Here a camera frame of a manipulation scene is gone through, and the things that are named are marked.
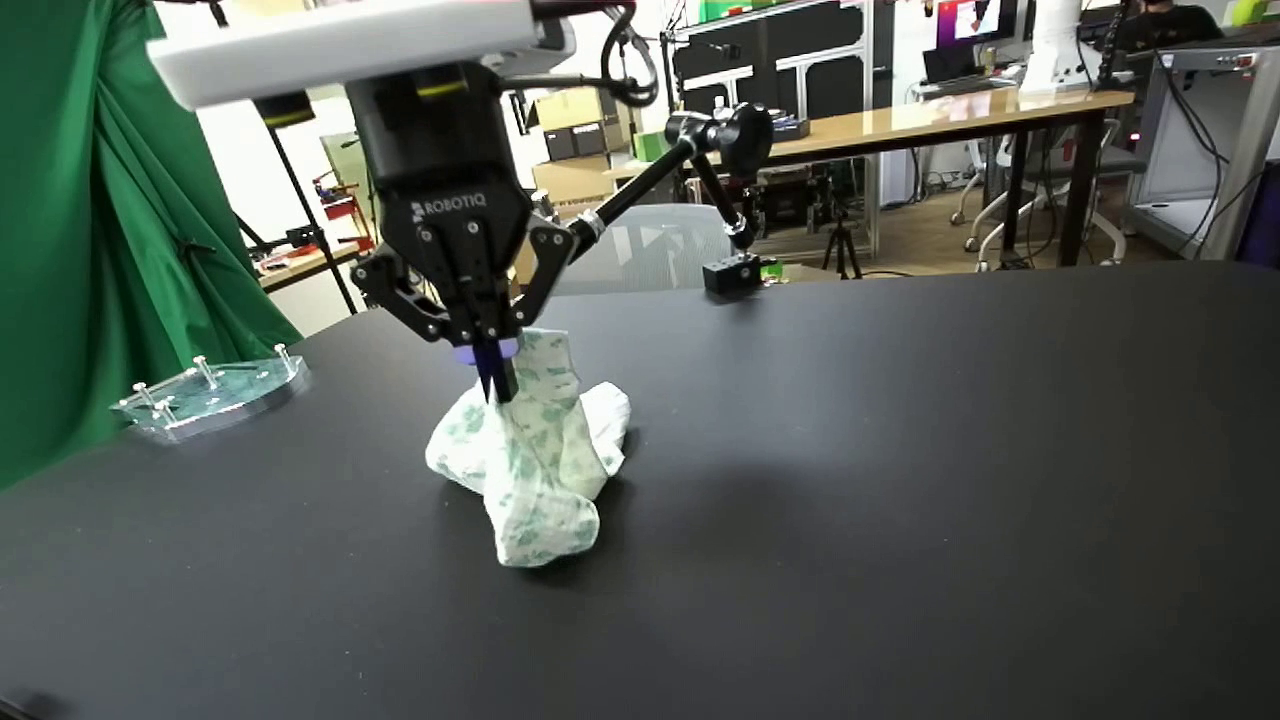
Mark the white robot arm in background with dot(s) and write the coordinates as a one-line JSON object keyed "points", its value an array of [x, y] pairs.
{"points": [[1054, 56]]}

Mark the green curtain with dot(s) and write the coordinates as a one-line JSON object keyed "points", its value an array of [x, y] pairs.
{"points": [[119, 247]]}

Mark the wooden desk in background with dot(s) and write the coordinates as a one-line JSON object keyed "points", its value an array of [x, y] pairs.
{"points": [[969, 118]]}

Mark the clear acrylic plate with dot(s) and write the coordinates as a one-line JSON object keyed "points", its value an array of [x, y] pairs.
{"points": [[209, 397]]}

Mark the black articulated camera stand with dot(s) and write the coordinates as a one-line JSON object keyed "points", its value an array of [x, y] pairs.
{"points": [[721, 150]]}

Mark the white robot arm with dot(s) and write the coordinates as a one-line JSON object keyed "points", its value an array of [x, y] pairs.
{"points": [[339, 44]]}

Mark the white and green cloth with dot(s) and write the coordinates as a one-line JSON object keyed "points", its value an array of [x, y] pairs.
{"points": [[537, 461]]}

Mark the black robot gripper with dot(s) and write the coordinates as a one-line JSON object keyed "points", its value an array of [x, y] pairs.
{"points": [[452, 214]]}

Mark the black camera tripod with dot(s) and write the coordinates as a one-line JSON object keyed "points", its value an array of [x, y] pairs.
{"points": [[842, 249]]}

